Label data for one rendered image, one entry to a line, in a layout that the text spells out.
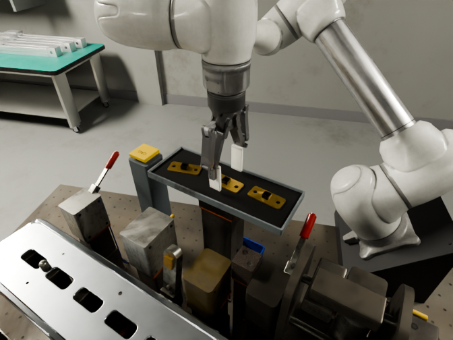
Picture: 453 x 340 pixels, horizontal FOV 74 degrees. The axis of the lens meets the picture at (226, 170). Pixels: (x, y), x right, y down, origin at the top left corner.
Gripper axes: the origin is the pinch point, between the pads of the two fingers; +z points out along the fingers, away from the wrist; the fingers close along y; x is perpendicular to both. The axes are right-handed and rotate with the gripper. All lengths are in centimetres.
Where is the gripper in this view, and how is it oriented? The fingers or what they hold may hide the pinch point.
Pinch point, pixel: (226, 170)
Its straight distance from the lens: 70.5
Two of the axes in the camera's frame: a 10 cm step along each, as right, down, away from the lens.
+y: -5.9, 5.1, -6.3
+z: 0.0, 7.8, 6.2
